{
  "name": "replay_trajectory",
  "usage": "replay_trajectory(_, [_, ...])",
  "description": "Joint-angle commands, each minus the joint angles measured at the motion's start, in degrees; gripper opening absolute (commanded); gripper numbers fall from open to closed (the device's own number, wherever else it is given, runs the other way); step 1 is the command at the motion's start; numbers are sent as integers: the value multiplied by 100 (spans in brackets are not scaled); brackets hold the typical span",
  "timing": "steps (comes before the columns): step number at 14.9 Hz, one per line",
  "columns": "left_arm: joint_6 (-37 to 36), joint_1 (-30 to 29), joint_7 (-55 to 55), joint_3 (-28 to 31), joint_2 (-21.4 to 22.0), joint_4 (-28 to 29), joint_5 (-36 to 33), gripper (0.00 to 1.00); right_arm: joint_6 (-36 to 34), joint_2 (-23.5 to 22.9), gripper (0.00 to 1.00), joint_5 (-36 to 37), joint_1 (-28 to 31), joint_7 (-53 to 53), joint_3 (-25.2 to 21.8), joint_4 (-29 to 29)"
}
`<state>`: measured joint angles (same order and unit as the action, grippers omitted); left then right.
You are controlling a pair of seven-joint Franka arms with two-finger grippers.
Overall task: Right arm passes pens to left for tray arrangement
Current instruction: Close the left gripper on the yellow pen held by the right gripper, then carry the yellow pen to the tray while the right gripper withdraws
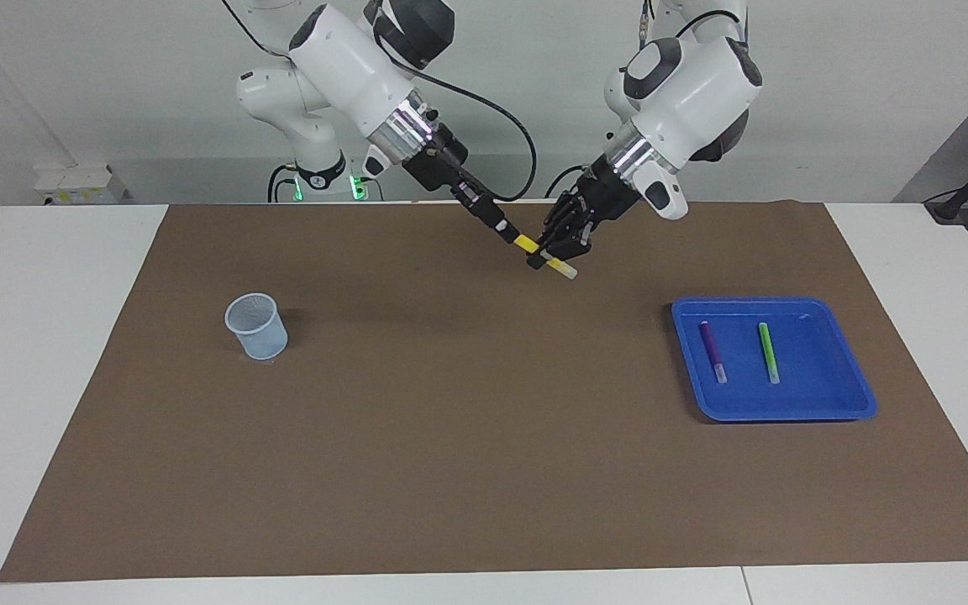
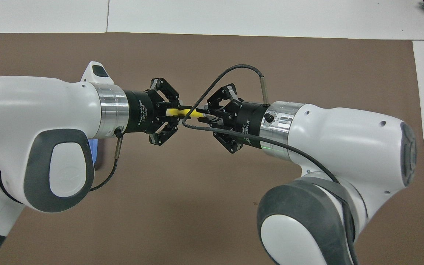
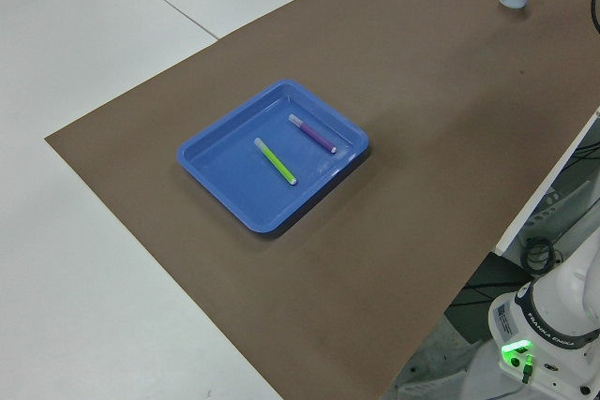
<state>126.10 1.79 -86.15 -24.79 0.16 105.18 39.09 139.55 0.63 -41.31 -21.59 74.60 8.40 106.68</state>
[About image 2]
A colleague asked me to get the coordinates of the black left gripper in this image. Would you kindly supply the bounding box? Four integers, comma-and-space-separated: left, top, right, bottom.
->
125, 77, 192, 146

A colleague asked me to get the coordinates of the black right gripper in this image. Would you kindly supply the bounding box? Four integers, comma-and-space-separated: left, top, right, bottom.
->
198, 84, 271, 153

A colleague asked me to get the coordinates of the yellow marker pen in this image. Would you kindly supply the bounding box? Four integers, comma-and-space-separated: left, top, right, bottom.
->
165, 108, 207, 118

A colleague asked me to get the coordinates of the blue plastic tray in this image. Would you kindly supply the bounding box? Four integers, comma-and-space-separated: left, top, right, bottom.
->
87, 139, 100, 170

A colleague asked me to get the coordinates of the brown table mat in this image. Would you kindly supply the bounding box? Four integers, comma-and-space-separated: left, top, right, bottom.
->
0, 32, 424, 265

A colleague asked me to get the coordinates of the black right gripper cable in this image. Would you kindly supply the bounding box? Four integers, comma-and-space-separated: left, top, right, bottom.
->
182, 64, 360, 265

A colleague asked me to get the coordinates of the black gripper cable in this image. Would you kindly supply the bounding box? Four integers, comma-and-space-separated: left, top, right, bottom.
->
182, 64, 360, 265
0, 127, 124, 194

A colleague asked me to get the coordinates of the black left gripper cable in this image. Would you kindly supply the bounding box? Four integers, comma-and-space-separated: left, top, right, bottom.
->
0, 127, 124, 194

